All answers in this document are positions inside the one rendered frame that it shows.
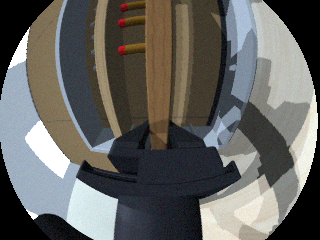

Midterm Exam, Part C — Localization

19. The light blue rectangular rack frame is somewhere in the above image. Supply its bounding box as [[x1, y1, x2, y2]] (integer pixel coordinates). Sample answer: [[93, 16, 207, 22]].
[[55, 0, 257, 153]]

